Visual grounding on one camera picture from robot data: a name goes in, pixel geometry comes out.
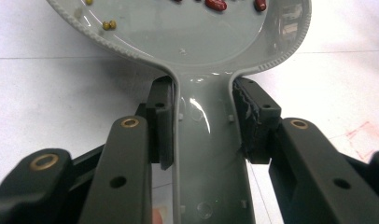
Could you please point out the grey dustpan with orange edge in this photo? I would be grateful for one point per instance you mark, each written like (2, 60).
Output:
(193, 46)

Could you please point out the pile of small beans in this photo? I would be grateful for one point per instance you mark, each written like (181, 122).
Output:
(215, 4)

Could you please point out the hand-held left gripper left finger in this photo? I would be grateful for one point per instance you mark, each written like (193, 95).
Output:
(161, 124)

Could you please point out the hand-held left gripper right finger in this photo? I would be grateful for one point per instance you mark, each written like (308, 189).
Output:
(256, 124)

